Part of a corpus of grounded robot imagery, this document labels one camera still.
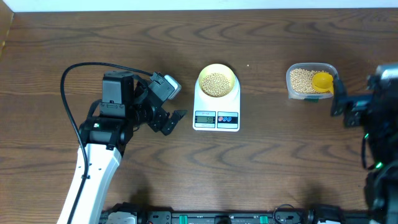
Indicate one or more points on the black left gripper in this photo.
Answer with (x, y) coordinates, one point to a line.
(157, 122)

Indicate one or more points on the cardboard box at edge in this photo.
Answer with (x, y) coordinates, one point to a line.
(6, 18)

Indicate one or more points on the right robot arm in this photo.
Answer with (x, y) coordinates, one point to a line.
(379, 158)

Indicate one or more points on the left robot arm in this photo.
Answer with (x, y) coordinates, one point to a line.
(127, 102)

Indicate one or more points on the pale yellow bowl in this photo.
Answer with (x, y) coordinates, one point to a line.
(216, 80)

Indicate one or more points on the yellow plastic measuring scoop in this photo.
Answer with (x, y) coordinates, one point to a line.
(323, 82)

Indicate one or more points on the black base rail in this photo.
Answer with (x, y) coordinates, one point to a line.
(127, 213)

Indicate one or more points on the clear plastic container of soybeans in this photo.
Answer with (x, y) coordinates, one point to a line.
(299, 80)

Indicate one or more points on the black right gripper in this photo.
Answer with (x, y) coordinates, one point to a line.
(357, 104)

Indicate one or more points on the white digital kitchen scale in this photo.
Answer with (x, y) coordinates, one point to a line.
(217, 113)

